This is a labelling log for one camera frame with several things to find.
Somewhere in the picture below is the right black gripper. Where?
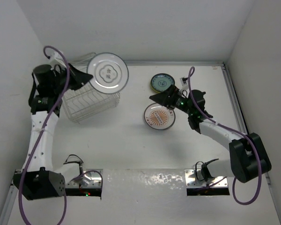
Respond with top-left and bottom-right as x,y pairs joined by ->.
149,84 -> 193,116

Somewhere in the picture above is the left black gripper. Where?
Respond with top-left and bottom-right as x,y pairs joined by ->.
51,63 -> 91,95

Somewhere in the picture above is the dark green plate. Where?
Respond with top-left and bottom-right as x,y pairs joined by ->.
150,73 -> 175,93

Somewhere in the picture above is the white floral plate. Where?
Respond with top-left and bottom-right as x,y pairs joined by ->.
143,103 -> 176,130

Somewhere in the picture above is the white plate green rim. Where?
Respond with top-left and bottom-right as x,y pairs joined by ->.
86,52 -> 129,94

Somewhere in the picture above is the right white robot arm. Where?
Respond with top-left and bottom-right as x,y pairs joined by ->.
149,85 -> 272,183

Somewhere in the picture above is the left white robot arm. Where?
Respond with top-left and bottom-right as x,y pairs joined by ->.
13,64 -> 93,200

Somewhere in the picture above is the wire dish rack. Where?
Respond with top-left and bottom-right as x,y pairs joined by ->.
62,56 -> 120,123

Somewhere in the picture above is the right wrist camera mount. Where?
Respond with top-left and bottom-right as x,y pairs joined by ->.
180,77 -> 189,90

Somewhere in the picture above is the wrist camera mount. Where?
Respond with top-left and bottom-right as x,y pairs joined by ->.
48,52 -> 66,68
180,77 -> 189,90

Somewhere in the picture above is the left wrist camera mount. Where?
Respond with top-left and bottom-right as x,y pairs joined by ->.
48,52 -> 66,68

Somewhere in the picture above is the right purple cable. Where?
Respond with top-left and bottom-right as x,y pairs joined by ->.
188,67 -> 264,205

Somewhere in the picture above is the purple cable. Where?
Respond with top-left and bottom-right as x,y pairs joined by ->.
18,45 -> 104,225
188,67 -> 264,205

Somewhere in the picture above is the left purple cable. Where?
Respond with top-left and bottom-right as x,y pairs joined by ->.
18,45 -> 104,225

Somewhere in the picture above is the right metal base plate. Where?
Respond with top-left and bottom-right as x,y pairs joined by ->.
185,169 -> 228,188

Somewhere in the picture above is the metal base plate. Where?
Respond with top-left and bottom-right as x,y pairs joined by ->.
185,169 -> 228,188
65,169 -> 103,188

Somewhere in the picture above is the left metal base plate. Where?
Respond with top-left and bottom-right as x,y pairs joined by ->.
65,169 -> 103,188

